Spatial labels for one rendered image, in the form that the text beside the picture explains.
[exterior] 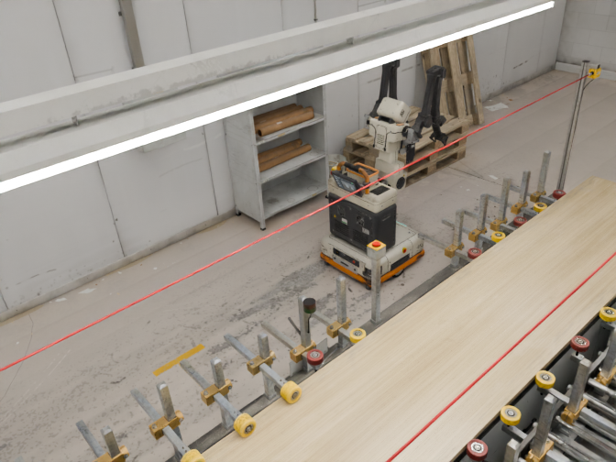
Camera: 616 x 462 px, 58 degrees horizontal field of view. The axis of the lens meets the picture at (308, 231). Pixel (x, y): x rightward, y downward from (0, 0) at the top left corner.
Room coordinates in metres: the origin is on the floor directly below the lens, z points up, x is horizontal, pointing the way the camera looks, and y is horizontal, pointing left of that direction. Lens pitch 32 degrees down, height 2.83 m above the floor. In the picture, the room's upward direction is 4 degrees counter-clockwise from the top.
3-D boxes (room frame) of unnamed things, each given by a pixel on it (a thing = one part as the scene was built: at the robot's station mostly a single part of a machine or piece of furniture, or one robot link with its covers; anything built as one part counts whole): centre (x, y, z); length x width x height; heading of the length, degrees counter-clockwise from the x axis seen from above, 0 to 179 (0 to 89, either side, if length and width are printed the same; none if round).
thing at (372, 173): (3.89, -0.45, 0.87); 0.23 x 0.15 x 0.11; 39
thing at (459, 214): (2.87, -0.92, 0.88); 0.04 x 0.04 x 0.48; 40
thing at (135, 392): (1.58, 0.66, 0.95); 0.50 x 0.04 x 0.04; 40
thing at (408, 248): (3.96, -0.54, 0.16); 0.67 x 0.64 x 0.25; 129
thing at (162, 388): (1.60, 0.62, 0.93); 0.04 x 0.04 x 0.48; 40
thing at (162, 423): (1.58, 0.64, 0.95); 0.14 x 0.06 x 0.05; 130
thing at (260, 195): (5.05, 0.23, 0.78); 0.90 x 0.45 x 1.55; 130
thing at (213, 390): (1.74, 0.45, 0.95); 0.14 x 0.06 x 0.05; 130
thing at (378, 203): (3.90, -0.46, 0.59); 0.55 x 0.34 x 0.83; 39
